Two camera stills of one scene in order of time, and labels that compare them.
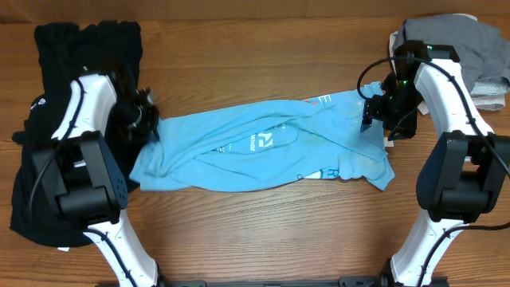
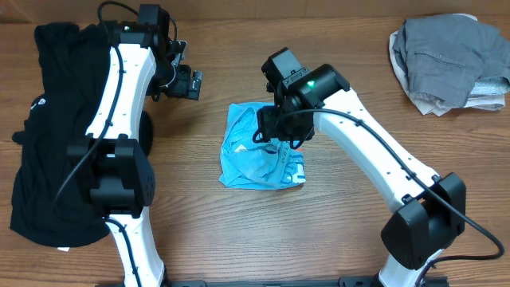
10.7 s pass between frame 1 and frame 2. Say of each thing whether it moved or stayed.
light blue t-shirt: moved
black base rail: stayed
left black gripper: moved
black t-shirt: stayed
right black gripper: moved
